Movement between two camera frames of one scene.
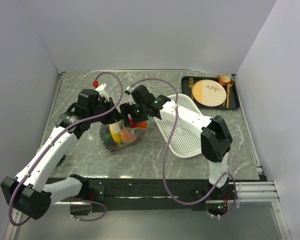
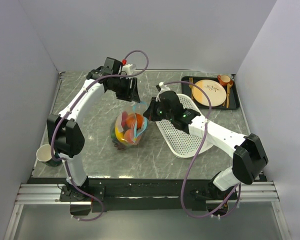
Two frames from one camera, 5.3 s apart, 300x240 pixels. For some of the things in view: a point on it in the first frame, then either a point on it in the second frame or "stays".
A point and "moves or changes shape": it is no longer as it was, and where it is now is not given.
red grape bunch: [112, 146] -> [120, 146]
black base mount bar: [194, 194] stays
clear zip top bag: [115, 136] moves or changes shape
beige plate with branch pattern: [208, 93] stays
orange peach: [127, 135] stays
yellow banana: [115, 129] -> [120, 136]
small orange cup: [224, 80] stays
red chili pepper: [131, 124] moves or changes shape
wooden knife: [228, 95] stays
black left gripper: [114, 115] -> [130, 94]
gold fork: [191, 83] stays
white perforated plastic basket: [182, 143] stays
